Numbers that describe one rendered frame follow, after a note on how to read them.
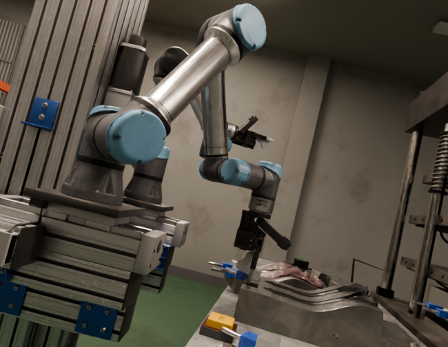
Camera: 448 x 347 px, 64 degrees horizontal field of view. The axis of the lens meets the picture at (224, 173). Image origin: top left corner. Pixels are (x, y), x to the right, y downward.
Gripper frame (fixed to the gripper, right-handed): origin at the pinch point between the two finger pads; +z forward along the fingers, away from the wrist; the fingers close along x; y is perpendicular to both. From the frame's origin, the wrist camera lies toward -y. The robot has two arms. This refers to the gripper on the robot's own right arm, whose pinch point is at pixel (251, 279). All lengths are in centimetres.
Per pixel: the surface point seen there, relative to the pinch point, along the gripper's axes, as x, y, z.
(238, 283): -21.0, 4.9, 6.5
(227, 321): 22.1, 2.5, 6.6
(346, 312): 8.3, -26.3, 0.0
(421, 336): -49, -69, 13
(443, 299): -58, -78, -2
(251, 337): 28.8, -3.7, 6.2
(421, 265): -79, -75, -13
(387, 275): -120, -73, -1
